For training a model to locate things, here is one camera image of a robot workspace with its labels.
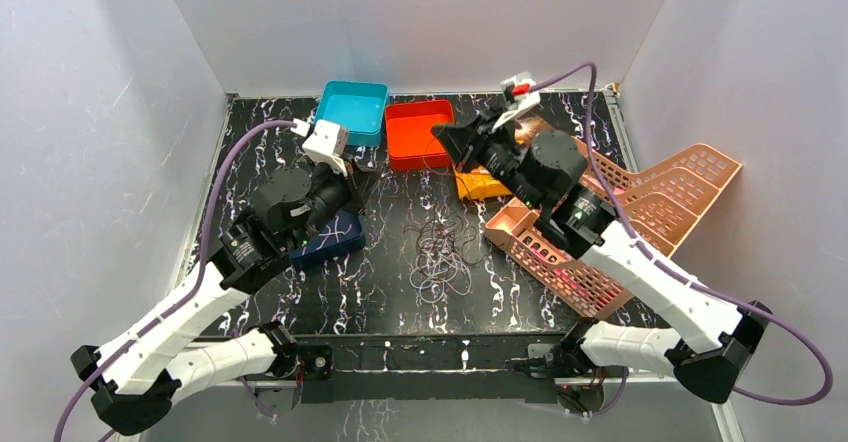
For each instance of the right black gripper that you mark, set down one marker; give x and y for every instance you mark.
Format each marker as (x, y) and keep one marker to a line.
(458, 137)

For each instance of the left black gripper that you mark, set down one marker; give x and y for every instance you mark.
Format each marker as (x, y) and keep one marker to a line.
(354, 183)

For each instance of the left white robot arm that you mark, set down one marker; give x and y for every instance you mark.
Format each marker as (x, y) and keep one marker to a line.
(139, 376)

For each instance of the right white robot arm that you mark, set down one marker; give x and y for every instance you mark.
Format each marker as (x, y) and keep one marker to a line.
(708, 342)

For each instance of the red plastic box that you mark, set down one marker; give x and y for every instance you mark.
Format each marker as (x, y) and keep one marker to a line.
(410, 143)

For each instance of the yellow parts bin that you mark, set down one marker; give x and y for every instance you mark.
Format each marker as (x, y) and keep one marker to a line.
(478, 185)

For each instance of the navy blue plastic box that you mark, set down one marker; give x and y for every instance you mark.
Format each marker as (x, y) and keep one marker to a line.
(343, 235)

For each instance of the teal plastic box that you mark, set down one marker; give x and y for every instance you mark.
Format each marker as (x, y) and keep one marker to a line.
(357, 106)

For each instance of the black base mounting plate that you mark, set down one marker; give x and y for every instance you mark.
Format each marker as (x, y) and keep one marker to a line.
(527, 367)

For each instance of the pink tiered file rack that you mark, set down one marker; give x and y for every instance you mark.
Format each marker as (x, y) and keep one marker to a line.
(664, 203)

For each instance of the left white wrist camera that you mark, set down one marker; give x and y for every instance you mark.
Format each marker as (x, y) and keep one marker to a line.
(324, 142)

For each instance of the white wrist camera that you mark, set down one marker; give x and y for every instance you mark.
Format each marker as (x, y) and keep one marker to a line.
(324, 142)
(520, 96)

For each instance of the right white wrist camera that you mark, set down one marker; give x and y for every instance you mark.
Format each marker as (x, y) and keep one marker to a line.
(520, 96)

